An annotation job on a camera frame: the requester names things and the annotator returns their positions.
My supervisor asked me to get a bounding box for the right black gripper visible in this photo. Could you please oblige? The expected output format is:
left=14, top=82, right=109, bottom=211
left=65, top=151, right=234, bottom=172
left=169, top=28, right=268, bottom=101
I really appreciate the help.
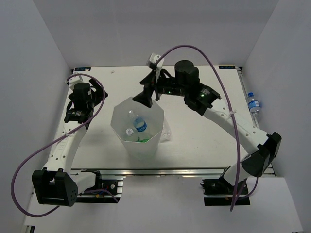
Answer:
left=133, top=68, right=188, bottom=108

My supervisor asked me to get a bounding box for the clear crushed plastic bottle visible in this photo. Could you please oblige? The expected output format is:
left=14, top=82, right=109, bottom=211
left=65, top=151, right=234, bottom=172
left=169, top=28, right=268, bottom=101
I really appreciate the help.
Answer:
left=160, top=118, right=172, bottom=143

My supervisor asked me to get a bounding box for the white octagonal plastic bin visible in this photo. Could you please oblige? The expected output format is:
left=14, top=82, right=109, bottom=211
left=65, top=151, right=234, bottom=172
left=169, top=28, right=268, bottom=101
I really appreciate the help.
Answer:
left=111, top=97, right=164, bottom=160

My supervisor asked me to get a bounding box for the aluminium front rail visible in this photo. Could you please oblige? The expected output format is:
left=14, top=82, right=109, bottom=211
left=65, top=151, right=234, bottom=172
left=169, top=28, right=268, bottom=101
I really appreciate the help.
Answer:
left=71, top=167, right=225, bottom=177

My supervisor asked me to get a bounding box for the left blue table sticker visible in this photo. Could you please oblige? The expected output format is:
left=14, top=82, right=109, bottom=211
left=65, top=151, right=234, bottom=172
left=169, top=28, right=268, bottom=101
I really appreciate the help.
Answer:
left=74, top=67, right=91, bottom=72

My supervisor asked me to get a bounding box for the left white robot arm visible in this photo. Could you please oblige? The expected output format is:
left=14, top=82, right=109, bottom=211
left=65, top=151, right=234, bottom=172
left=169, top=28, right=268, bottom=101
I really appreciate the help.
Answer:
left=32, top=79, right=108, bottom=206

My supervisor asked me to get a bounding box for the green soda bottle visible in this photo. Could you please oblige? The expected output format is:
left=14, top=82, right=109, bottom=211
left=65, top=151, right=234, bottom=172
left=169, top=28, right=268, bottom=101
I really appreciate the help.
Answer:
left=136, top=138, right=150, bottom=143

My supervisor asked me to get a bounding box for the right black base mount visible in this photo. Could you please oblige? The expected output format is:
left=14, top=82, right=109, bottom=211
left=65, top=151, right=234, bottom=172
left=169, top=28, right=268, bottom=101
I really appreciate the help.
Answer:
left=200, top=179, right=250, bottom=206

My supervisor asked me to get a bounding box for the small clear water bottle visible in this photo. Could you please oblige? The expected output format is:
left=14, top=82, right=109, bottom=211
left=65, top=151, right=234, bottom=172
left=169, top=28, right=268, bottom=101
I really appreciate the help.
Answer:
left=123, top=128, right=139, bottom=142

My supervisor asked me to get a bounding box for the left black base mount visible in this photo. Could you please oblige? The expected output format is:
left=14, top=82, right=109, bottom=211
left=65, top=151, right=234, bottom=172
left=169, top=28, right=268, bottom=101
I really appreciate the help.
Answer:
left=76, top=176, right=124, bottom=204

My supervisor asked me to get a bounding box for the blue label water bottle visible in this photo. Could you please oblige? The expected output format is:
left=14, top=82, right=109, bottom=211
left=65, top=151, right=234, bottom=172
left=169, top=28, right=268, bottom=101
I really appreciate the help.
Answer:
left=128, top=110, right=147, bottom=133

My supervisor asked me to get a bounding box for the blue table sticker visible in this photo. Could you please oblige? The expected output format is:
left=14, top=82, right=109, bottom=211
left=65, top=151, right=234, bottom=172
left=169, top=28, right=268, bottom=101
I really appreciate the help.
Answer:
left=74, top=67, right=91, bottom=72
left=218, top=65, right=236, bottom=69

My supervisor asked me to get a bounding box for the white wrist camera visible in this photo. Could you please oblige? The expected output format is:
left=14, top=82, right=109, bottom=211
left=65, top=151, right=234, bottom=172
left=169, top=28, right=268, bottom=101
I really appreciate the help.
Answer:
left=147, top=53, right=164, bottom=82
left=66, top=76, right=84, bottom=90

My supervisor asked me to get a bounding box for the right blue table sticker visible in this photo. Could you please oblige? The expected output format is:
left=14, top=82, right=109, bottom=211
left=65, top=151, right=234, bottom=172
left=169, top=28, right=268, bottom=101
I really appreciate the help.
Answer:
left=218, top=65, right=236, bottom=69

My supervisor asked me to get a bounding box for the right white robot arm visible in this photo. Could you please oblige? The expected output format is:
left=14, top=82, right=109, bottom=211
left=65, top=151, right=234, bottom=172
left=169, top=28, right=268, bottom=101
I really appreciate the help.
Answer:
left=133, top=60, right=282, bottom=194

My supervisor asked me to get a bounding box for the water bottle beside table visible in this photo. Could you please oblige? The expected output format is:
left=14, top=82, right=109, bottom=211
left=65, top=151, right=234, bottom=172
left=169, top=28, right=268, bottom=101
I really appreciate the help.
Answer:
left=247, top=92, right=261, bottom=127

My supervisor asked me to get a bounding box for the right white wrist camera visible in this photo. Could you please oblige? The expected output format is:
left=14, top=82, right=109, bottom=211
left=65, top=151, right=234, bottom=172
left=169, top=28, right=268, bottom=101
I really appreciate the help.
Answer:
left=147, top=53, right=164, bottom=82

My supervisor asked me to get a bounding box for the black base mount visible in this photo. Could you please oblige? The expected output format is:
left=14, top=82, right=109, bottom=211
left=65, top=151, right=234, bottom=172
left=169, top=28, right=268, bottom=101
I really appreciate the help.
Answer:
left=76, top=176, right=124, bottom=204
left=200, top=179, right=250, bottom=206

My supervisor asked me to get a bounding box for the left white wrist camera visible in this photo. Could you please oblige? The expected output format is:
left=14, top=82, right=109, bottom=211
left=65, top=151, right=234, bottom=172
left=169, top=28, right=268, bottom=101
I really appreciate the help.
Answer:
left=66, top=76, right=84, bottom=90

